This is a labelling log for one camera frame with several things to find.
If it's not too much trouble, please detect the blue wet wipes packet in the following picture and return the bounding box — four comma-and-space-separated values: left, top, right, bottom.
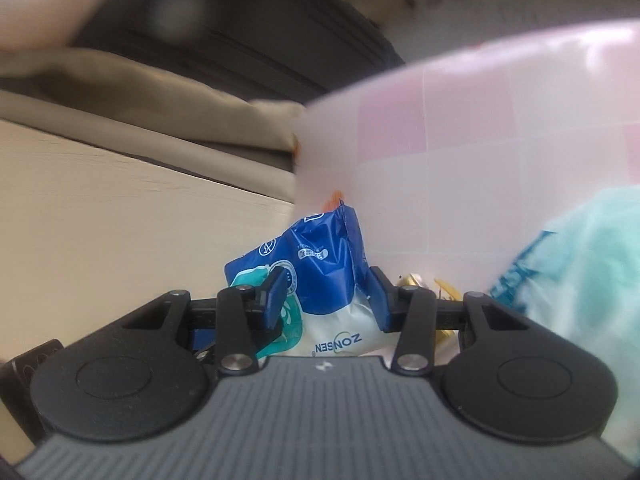
224, 199, 377, 359

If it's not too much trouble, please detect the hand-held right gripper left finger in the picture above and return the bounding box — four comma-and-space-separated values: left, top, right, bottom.
107, 265, 296, 376

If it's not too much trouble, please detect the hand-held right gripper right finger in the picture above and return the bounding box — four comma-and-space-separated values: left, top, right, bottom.
369, 266, 543, 376

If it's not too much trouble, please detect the gold packet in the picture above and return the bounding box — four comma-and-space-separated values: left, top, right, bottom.
396, 272, 463, 347

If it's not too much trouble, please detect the white and green plastic bag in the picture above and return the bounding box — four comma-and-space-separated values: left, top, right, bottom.
489, 186, 640, 361

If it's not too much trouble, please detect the pink checked tablecloth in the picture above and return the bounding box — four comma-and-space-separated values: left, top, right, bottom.
291, 16, 640, 301

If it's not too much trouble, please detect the dark cabinet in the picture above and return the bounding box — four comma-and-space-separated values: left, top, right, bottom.
70, 0, 407, 107

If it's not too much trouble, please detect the beige cloth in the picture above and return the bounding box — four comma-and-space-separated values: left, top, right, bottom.
0, 46, 307, 197

